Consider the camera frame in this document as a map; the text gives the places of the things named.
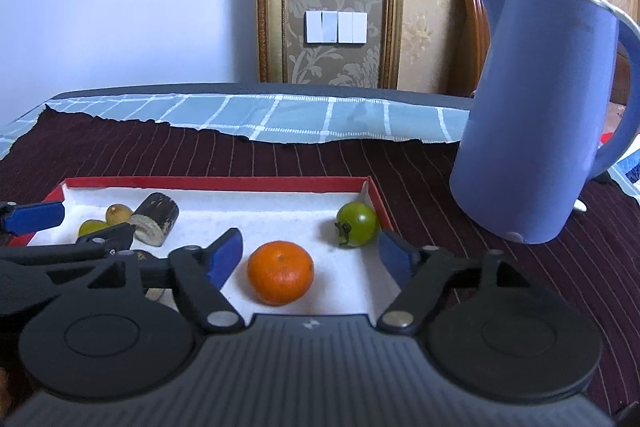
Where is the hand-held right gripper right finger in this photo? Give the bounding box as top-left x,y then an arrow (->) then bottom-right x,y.
376,231 -> 538,335

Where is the shallow red cardboard box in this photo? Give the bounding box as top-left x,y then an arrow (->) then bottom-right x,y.
25,176 -> 402,317

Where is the large orange tangerine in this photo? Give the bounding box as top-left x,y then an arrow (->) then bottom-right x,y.
247,240 -> 316,307

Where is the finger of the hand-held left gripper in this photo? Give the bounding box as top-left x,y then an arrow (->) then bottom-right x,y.
0,222 -> 137,265
0,201 -> 67,236

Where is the tan longan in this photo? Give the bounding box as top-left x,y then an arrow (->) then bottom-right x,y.
105,203 -> 134,225

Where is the white wall switch panel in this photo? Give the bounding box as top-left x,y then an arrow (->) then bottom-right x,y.
304,10 -> 368,44

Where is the dark sugarcane piece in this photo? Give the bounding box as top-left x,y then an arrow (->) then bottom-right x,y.
131,249 -> 170,304
129,192 -> 180,248

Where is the blue electric kettle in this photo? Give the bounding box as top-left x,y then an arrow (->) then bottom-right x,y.
448,0 -> 640,246

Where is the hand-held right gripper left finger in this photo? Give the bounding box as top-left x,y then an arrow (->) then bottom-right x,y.
75,228 -> 246,335

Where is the light blue plaid sheet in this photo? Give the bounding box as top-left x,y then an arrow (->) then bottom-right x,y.
0,93 -> 476,160

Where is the dark green tomato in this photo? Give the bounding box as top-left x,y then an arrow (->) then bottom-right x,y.
335,202 -> 378,249

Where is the striped patchwork quilt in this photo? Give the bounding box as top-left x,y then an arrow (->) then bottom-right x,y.
600,104 -> 640,202

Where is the brown wooden headboard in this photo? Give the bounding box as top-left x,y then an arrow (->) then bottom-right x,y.
447,0 -> 640,108

